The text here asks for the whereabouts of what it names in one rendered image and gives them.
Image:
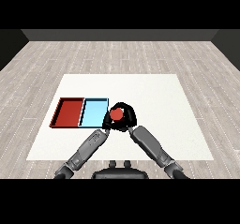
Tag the small red can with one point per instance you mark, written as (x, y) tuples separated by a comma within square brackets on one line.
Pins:
[(116, 114)]

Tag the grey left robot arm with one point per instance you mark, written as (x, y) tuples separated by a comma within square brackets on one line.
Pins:
[(85, 150)]

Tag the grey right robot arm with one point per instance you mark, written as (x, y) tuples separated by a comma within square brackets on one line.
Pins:
[(153, 149)]

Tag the light blue shallow open box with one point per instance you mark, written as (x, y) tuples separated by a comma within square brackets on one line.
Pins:
[(93, 112)]

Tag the dark grey robot body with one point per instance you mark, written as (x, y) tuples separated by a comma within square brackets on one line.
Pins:
[(120, 173)]

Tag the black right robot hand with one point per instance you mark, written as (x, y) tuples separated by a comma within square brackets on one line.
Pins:
[(130, 117)]

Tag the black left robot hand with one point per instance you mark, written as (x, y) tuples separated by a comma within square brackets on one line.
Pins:
[(106, 121)]

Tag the red shallow open box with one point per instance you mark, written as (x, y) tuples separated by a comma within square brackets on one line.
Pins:
[(68, 112)]

